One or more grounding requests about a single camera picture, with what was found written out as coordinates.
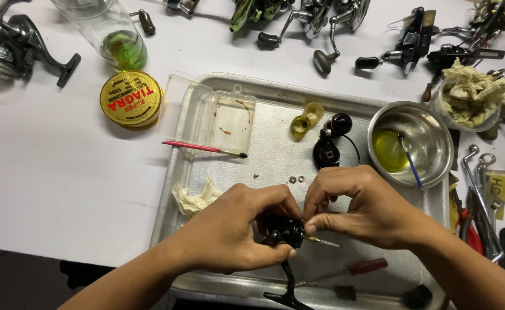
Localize clear bottle with green liquid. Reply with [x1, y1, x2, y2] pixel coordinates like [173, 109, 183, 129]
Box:
[49, 0, 149, 73]

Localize silver reel part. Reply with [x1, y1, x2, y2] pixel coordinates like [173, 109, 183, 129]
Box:
[164, 0, 201, 19]

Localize black reel rotor part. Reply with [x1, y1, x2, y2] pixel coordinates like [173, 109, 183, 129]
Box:
[312, 113, 361, 170]

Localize plastic cup of crumpled tissues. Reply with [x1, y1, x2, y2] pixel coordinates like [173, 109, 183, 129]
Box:
[433, 57, 502, 133]

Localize black reel with brown knob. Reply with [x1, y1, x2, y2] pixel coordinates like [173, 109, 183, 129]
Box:
[421, 42, 505, 103]

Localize thin metal reel shaft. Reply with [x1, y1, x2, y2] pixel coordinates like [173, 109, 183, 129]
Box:
[303, 235, 340, 249]

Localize long silver wrench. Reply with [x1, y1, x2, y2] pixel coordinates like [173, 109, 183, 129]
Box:
[461, 144, 505, 264]

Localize black fishing reel body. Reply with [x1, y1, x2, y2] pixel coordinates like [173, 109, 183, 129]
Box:
[257, 216, 317, 310]

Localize yellow paper tag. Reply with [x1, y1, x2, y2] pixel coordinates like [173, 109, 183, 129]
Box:
[484, 169, 505, 222]

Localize green spinning reel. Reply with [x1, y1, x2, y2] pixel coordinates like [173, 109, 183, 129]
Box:
[229, 0, 297, 33]

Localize black reel with tag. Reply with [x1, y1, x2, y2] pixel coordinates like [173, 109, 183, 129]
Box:
[354, 6, 439, 76]

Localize dark reel handle knob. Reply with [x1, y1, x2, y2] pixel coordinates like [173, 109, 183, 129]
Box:
[128, 9, 157, 37]

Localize person's right hand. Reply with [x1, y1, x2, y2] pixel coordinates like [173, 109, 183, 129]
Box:
[303, 165, 426, 251]

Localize metal tray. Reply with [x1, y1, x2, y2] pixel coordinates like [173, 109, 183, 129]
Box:
[150, 72, 451, 310]

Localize clear plastic box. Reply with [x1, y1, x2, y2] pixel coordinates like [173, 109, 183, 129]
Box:
[156, 73, 258, 150]

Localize large black spinning reel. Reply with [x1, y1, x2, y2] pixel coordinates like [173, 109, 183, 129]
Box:
[0, 0, 82, 89]

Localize blue handled brush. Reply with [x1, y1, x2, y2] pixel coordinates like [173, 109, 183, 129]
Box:
[398, 134, 425, 191]

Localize red handled screwdriver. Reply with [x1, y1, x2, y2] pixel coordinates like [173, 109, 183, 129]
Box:
[295, 257, 389, 288]

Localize crumpled white tissue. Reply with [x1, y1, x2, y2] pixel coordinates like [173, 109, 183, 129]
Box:
[171, 170, 223, 218]

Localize silver reel with grey knob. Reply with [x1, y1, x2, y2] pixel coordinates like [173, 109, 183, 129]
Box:
[313, 0, 372, 76]

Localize steel bowl with yellow oil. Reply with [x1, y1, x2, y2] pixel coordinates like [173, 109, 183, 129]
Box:
[367, 101, 455, 189]

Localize gold fishing line spool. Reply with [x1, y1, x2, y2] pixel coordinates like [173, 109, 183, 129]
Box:
[99, 71, 165, 130]

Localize yellow transparent cap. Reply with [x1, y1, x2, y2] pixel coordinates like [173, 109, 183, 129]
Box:
[290, 115, 312, 140]
[303, 102, 325, 126]

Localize pink handled brush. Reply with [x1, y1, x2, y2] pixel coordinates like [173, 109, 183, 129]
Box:
[161, 140, 249, 159]

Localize dark reel with silver handle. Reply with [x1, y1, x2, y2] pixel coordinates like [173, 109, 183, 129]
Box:
[432, 0, 505, 49]

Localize red handled pliers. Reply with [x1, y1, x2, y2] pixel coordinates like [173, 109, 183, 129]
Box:
[449, 172, 485, 255]

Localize silver reel with black knob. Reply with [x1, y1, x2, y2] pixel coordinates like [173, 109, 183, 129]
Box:
[257, 0, 336, 50]

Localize person's left hand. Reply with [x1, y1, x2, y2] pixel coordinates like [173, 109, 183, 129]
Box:
[178, 183, 303, 275]

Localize short silver wrench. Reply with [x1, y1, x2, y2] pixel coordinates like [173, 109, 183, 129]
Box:
[475, 152, 503, 212]

